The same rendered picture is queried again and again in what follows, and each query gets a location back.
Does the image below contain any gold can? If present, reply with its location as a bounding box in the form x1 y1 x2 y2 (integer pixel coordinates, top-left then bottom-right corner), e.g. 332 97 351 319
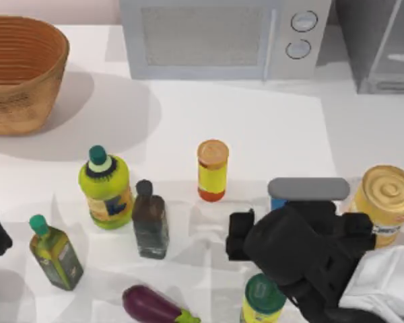
347 164 404 250

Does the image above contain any pale grey rounded box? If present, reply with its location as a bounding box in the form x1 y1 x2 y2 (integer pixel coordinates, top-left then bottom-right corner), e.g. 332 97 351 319
267 177 351 203

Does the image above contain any yellow and orange can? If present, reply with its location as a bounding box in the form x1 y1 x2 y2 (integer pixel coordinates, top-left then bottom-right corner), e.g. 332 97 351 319
197 139 230 203

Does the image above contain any yellow jar with green lid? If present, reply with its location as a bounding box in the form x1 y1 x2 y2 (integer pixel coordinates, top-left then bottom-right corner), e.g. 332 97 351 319
239 273 288 323

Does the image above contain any dark brown bottle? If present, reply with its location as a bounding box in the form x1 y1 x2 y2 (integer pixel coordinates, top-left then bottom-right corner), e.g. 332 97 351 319
131 179 171 260

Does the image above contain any purple eggplant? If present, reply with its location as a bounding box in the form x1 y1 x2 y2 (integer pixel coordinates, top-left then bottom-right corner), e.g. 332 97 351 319
121 284 201 323

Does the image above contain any large green bottle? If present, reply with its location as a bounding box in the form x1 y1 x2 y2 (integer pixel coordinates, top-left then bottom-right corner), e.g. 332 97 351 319
78 145 135 231

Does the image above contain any pale microwave oven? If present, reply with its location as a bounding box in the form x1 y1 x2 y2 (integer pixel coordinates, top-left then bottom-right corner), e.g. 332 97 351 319
118 0 333 82

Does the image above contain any green olive oil bottle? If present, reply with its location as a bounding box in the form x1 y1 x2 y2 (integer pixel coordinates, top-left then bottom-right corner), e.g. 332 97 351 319
28 214 85 291

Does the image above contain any round microwave knob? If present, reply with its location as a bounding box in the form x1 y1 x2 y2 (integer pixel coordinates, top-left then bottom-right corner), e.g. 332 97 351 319
290 9 319 32
285 38 313 61

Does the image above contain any grey cabinet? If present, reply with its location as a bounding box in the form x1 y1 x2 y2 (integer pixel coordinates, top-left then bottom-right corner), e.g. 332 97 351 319
334 0 404 96

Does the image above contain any microwave oven door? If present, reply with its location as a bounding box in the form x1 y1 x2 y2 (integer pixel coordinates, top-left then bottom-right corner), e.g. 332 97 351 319
120 0 277 81

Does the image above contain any woven brown basket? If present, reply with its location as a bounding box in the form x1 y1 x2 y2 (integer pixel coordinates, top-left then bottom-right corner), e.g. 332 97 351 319
0 15 71 137

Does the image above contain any microwave door handle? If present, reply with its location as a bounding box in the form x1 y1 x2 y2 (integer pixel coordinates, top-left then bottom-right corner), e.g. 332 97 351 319
263 9 277 82

